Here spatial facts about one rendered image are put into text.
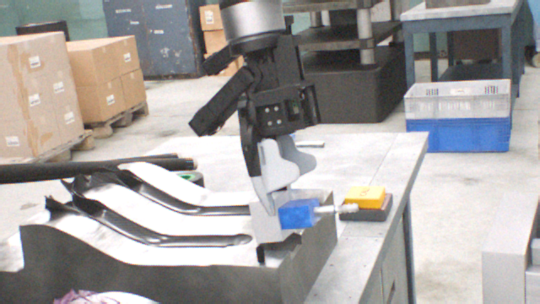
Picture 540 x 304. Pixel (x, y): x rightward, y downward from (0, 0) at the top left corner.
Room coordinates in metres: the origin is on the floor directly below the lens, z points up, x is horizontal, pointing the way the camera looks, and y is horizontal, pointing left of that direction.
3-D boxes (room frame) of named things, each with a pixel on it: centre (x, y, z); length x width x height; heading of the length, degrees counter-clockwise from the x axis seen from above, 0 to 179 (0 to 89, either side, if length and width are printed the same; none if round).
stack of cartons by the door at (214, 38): (7.72, 0.18, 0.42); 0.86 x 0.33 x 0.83; 65
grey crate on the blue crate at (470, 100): (3.88, -1.20, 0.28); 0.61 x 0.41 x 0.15; 65
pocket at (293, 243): (0.76, 0.00, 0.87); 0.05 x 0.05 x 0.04; 68
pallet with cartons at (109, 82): (5.77, 1.77, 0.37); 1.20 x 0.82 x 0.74; 73
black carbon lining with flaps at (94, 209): (0.89, 0.18, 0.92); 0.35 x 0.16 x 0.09; 68
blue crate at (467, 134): (3.88, -1.20, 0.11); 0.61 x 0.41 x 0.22; 65
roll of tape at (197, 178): (1.25, 0.18, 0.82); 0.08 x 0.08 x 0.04
